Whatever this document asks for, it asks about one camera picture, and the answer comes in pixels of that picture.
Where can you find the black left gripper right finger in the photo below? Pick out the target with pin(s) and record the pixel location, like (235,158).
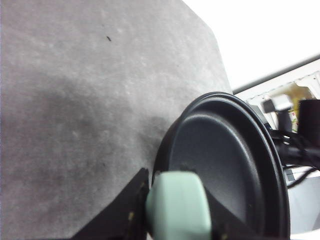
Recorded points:
(220,200)

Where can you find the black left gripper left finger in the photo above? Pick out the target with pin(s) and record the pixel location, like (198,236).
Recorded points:
(124,218)

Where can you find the black pan with green handle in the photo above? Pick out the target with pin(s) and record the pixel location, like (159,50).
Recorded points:
(219,128)

